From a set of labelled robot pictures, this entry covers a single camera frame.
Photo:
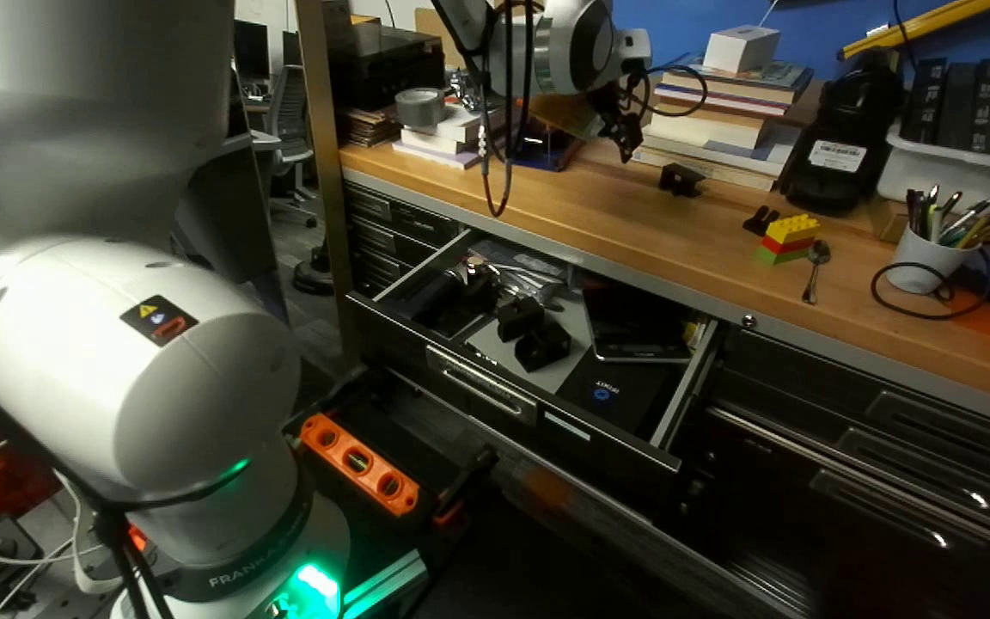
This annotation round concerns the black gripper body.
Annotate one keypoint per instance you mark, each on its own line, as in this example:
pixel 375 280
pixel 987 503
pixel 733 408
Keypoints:
pixel 628 91

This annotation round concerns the black two-pronged mount block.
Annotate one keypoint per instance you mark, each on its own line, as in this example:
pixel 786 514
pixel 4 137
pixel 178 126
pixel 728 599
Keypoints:
pixel 683 182

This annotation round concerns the small black plastic clip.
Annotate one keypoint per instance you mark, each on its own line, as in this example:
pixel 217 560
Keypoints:
pixel 762 217

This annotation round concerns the grey metal tool drawer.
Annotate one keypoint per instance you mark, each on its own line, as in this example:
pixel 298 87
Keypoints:
pixel 684 389

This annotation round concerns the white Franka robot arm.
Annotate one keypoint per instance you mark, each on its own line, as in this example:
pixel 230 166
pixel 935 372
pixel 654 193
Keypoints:
pixel 118 366

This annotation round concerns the workbench drawer cabinet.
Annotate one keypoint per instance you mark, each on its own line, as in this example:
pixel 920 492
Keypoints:
pixel 861 458

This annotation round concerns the stack of books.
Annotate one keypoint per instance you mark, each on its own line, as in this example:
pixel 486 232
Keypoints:
pixel 705 158

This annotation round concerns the thick white-paged book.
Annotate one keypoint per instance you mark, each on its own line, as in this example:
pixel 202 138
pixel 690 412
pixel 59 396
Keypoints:
pixel 731 121

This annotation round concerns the dark cover book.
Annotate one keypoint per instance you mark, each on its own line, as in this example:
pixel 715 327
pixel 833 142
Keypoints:
pixel 746 83

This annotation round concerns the small white box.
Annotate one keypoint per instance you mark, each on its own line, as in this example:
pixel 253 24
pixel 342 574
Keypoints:
pixel 740 49

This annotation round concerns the assorted silver hand tools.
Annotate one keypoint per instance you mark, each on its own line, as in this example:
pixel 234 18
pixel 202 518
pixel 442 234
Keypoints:
pixel 524 278

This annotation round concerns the colourful lego block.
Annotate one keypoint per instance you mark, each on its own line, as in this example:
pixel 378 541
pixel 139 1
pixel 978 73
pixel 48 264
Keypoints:
pixel 792 234

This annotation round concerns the black flat case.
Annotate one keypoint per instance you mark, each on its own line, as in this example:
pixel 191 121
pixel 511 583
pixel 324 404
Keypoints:
pixel 636 320

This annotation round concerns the black label printer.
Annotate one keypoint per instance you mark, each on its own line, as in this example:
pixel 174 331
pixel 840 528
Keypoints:
pixel 840 151

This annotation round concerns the black key tool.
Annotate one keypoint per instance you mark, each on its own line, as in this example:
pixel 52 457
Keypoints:
pixel 811 278

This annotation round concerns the black electronic box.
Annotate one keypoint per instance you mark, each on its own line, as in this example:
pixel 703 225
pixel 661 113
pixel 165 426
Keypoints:
pixel 387 65

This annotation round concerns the black box blue label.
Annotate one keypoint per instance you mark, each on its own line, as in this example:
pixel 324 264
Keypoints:
pixel 615 396

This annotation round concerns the yellow spirit level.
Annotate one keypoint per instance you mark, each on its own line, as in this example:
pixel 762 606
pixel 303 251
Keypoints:
pixel 931 26

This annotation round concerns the white pen cup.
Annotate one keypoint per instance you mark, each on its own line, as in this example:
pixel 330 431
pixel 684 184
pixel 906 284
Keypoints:
pixel 925 264

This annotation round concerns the white plastic bin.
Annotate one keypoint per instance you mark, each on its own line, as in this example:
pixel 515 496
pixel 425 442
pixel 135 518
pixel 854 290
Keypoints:
pixel 955 178

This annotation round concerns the assorted pens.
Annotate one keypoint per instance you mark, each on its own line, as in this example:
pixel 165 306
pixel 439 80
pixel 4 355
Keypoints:
pixel 959 217

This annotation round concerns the black tool tray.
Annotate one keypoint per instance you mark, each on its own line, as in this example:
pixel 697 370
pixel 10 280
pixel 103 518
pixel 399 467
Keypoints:
pixel 439 458

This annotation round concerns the blue wall board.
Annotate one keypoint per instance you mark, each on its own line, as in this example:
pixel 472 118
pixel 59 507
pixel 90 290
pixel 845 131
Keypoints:
pixel 677 29

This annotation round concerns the grey duct tape roll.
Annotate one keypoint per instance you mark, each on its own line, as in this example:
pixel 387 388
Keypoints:
pixel 418 108

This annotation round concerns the black plastic bracket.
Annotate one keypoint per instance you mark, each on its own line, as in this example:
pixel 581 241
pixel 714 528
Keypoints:
pixel 543 347

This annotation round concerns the wooden shelf post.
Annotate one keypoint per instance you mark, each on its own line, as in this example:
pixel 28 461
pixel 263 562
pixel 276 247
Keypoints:
pixel 329 208

